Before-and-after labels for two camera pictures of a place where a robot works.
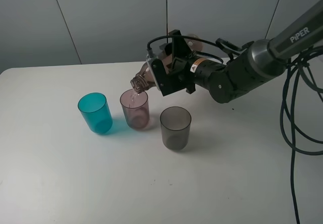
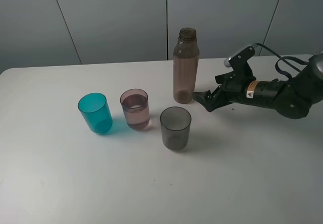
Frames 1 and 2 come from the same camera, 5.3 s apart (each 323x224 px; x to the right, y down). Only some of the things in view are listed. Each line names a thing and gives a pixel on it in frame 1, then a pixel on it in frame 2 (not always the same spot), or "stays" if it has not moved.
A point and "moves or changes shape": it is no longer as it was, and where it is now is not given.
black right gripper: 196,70 -> 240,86
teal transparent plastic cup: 93,107 stays
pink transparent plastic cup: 136,109 stays
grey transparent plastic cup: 175,123 stays
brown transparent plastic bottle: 144,79 moves or changes shape
